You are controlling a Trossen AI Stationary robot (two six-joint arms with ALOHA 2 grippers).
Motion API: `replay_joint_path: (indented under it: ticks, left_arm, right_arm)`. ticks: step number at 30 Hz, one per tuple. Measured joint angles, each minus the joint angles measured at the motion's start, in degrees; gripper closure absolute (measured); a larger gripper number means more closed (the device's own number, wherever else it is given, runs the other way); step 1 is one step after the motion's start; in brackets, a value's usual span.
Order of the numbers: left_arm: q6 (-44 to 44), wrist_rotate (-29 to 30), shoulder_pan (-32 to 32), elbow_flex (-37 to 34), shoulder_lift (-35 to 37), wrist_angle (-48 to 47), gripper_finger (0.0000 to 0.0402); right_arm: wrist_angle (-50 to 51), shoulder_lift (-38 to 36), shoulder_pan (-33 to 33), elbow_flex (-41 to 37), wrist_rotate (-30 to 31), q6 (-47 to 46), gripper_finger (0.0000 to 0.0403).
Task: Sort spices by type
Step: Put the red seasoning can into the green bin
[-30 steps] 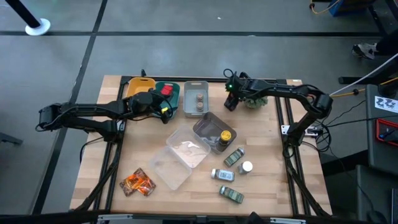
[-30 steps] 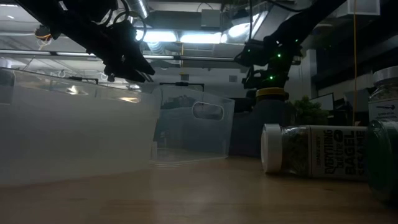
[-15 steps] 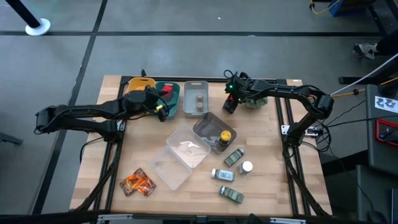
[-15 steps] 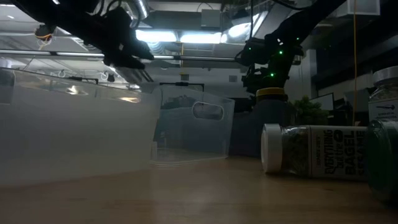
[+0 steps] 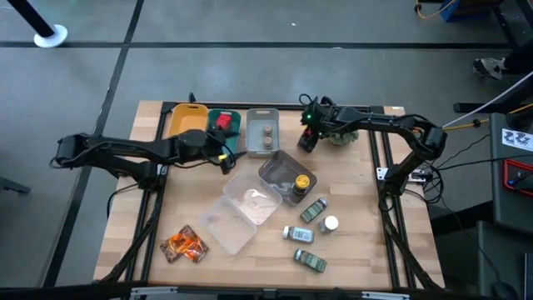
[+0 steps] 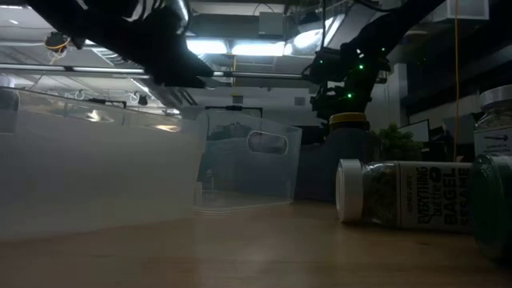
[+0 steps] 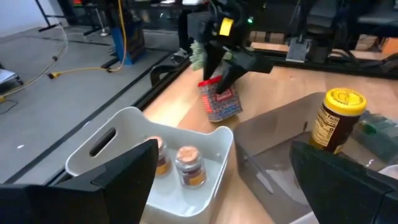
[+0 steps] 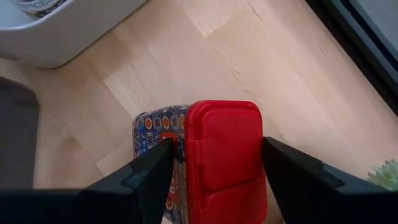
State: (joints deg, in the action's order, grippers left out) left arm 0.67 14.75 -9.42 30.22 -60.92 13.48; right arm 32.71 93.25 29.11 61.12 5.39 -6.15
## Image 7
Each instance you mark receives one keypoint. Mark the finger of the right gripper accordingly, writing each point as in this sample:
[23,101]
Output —
[239,65]
[213,59]

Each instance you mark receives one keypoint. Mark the wooden background table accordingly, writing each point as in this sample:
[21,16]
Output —
[270,47]

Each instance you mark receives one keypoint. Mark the person's shoe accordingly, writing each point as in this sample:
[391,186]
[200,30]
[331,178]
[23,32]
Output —
[179,56]

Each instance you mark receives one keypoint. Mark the dark jar yellow lid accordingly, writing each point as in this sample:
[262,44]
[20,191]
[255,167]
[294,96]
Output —
[337,124]

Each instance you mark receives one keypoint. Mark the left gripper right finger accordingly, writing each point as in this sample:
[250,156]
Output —
[335,193]

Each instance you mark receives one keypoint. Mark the red cube block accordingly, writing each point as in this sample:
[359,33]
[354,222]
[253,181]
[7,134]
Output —
[222,104]

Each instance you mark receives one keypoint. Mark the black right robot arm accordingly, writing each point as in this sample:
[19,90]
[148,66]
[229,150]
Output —
[239,12]

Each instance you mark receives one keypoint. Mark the green herb jar grey lid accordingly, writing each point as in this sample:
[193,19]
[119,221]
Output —
[377,137]

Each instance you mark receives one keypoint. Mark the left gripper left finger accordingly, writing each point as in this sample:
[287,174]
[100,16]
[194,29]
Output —
[124,186]

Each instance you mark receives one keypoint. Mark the small cork lid jar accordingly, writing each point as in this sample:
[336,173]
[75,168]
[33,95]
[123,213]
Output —
[190,168]
[164,161]

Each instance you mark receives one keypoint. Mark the green artificial succulent plant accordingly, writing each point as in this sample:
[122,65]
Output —
[197,56]

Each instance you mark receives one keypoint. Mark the blue box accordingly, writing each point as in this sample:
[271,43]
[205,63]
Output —
[127,40]

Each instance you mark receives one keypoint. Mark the light grey plastic bin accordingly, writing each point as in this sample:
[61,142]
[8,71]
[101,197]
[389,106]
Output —
[199,205]

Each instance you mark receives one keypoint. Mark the smoky transparent plastic bin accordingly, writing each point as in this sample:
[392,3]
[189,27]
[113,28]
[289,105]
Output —
[270,149]

